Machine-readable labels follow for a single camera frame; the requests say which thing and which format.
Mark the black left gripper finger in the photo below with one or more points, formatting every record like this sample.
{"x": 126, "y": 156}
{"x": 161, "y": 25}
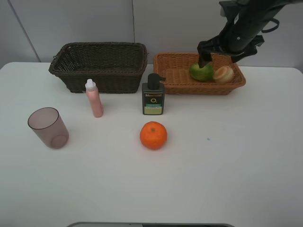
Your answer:
{"x": 204, "y": 59}

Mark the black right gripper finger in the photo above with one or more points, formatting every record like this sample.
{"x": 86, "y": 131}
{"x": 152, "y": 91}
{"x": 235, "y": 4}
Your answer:
{"x": 236, "y": 57}

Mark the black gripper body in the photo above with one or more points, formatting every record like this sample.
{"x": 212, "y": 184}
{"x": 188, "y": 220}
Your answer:
{"x": 232, "y": 42}

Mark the green mango fruit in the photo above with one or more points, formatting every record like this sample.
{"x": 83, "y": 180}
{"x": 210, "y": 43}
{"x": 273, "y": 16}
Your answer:
{"x": 203, "y": 74}

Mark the red peach fruit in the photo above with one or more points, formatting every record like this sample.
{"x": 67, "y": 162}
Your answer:
{"x": 224, "y": 74}

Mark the dark green pump bottle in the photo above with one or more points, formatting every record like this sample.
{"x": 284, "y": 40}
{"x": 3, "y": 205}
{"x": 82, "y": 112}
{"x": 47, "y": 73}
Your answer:
{"x": 153, "y": 95}

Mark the orange mandarin fruit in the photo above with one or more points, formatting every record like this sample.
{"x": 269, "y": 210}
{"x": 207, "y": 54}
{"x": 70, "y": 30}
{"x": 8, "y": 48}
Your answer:
{"x": 153, "y": 135}

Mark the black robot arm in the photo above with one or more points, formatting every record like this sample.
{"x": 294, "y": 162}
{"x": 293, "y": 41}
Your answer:
{"x": 253, "y": 16}

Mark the orange wicker basket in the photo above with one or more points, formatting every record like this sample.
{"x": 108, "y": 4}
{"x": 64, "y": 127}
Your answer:
{"x": 175, "y": 68}

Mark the dark brown wicker basket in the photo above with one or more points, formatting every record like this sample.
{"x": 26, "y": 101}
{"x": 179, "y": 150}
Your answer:
{"x": 115, "y": 67}

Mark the pink spray bottle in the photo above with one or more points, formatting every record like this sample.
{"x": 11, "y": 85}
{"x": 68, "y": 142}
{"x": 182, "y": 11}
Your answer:
{"x": 94, "y": 98}

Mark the translucent pink plastic cup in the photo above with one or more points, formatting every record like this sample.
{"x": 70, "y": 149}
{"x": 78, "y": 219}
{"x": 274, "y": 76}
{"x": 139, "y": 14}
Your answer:
{"x": 48, "y": 125}

